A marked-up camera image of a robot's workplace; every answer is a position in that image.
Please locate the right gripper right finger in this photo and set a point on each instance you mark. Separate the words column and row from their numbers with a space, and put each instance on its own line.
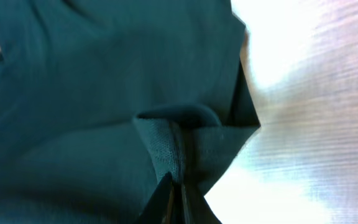
column 195, row 208

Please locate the black polo shirt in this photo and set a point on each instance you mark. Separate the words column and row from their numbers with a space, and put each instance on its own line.
column 100, row 99

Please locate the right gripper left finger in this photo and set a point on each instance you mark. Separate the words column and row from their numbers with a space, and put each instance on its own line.
column 160, row 205

